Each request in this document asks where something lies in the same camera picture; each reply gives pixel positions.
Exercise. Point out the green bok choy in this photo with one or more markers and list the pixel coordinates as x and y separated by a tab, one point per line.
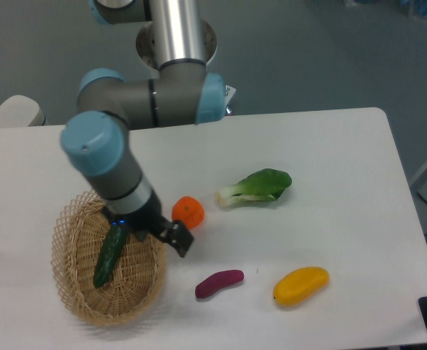
266	185

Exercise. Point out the purple sweet potato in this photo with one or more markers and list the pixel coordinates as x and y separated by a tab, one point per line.
217	282

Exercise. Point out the yellow mango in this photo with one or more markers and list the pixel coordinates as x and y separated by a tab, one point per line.
299	285

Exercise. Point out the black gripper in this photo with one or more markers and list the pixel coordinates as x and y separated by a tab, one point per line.
140	213

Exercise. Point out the woven wicker basket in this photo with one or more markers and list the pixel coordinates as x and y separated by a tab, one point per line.
134	284

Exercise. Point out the green cucumber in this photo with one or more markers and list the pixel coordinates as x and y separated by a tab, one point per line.
109	254

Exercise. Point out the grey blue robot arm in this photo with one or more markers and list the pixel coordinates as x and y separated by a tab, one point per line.
95	140

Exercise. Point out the orange tangerine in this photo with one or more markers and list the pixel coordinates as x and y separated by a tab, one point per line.
189	211

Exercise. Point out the white chair back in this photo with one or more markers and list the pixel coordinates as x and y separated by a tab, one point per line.
20	111

